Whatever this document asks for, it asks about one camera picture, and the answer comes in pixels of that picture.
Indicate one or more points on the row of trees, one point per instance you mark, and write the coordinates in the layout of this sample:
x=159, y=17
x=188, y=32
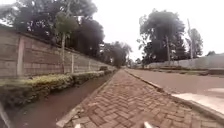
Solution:
x=85, y=36

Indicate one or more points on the red brick path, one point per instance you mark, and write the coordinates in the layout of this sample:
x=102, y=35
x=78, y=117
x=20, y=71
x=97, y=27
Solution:
x=128, y=100

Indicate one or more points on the group of tall dark trees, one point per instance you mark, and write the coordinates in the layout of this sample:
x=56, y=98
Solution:
x=163, y=33

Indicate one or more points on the concrete path edging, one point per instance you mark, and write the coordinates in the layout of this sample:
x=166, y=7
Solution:
x=71, y=115

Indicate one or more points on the grey paved road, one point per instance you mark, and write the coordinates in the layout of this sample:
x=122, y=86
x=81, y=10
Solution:
x=180, y=81

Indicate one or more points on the robot's own part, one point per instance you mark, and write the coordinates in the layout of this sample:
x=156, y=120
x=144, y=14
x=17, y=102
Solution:
x=77, y=126
x=147, y=125

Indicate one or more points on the low green hedge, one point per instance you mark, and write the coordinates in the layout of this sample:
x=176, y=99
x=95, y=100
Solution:
x=40, y=83

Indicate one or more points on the brown dirt strip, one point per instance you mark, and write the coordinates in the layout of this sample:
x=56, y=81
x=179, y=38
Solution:
x=50, y=110

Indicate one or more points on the pole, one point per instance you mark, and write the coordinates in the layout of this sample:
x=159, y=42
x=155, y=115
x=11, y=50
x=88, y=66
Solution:
x=189, y=40

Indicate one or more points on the concrete kerb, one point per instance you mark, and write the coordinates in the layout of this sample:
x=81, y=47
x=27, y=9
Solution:
x=186, y=102

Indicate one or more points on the grey stone block wall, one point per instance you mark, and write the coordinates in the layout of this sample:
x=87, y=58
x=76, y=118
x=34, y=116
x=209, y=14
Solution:
x=40, y=58

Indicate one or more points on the pale boundary wall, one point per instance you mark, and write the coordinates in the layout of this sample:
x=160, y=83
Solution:
x=200, y=62

